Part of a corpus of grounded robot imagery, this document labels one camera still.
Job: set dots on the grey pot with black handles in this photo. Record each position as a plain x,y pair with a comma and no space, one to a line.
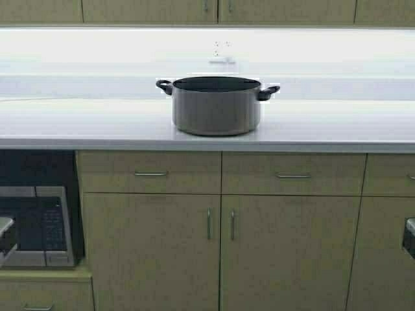
216,105

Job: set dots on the left lower cabinet door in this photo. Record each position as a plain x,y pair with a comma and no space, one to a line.
151,252

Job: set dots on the cabinet door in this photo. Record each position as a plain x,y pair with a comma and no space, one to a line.
151,252
42,11
149,12
289,252
289,12
391,13
382,276

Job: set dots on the far right lower cabinet door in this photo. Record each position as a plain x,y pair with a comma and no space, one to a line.
382,276

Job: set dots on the far right upper cabinet door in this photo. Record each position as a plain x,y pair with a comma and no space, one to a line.
391,13

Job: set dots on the far left upper cabinet door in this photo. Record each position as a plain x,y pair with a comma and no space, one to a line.
42,11

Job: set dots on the left wooden drawer front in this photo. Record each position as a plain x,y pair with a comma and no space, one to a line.
113,171

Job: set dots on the wooden drawer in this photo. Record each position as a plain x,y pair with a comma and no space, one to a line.
255,173
389,175
113,171

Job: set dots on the white plug adapter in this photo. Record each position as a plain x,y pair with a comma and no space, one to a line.
228,60

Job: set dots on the far right wooden drawer front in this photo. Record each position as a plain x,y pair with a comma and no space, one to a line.
389,175

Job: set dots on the stainless steel microwave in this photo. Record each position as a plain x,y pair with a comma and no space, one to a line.
42,223

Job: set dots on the drawer below microwave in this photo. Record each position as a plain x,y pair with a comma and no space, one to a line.
46,296

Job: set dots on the left lower door handle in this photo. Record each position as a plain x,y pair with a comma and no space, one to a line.
209,224

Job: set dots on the right lower door handle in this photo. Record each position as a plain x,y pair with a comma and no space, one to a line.
232,225

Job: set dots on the left drawer metal handle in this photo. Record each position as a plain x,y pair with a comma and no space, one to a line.
153,174

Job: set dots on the drawer metal handle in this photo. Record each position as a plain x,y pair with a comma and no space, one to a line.
153,174
292,176

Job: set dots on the right drawer metal handle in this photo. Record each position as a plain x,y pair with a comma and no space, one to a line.
292,176

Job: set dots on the white wall outlet plate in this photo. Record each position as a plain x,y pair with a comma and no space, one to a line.
221,49

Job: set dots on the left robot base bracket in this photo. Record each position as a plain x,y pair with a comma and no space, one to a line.
9,240

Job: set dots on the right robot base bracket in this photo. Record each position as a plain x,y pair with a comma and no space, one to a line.
408,242

